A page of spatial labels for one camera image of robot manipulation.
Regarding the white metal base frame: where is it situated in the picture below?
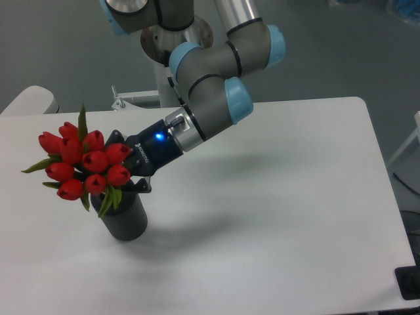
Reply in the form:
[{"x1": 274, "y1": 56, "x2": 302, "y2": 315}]
[{"x1": 111, "y1": 85, "x2": 161, "y2": 111}]

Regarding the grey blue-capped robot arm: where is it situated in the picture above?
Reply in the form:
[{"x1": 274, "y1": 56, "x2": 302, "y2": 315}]
[{"x1": 101, "y1": 1, "x2": 285, "y2": 193}]

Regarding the blue clear plastic bag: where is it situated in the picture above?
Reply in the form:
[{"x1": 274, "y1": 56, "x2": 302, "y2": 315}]
[{"x1": 386, "y1": 0, "x2": 419, "y2": 26}]

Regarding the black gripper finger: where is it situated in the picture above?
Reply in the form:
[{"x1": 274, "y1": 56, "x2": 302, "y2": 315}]
[
  {"x1": 121, "y1": 177, "x2": 152, "y2": 194},
  {"x1": 104, "y1": 130, "x2": 127, "y2": 146}
]

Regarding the black device at table edge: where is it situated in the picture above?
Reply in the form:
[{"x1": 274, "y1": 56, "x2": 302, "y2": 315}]
[{"x1": 394, "y1": 266, "x2": 419, "y2": 301}]

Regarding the dark grey ribbed vase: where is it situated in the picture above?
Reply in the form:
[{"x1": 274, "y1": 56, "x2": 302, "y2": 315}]
[{"x1": 101, "y1": 189, "x2": 148, "y2": 241}]

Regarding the black floor cable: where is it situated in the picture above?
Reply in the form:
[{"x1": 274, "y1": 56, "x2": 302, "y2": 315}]
[{"x1": 392, "y1": 173, "x2": 420, "y2": 195}]

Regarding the red tulip bouquet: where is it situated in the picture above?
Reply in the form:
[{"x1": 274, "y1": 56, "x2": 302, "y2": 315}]
[{"x1": 22, "y1": 107, "x2": 131, "y2": 218}]

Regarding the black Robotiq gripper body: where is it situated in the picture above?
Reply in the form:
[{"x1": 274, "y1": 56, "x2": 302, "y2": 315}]
[{"x1": 125, "y1": 119, "x2": 183, "y2": 177}]

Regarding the white chair armrest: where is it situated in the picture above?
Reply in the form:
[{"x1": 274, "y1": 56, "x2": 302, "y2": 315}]
[{"x1": 1, "y1": 85, "x2": 61, "y2": 117}]

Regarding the white side table frame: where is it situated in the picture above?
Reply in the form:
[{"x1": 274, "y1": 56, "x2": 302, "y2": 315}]
[{"x1": 386, "y1": 112, "x2": 419, "y2": 170}]

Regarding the black pedestal cable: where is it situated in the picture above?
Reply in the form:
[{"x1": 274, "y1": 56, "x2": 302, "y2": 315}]
[{"x1": 163, "y1": 49, "x2": 188, "y2": 108}]

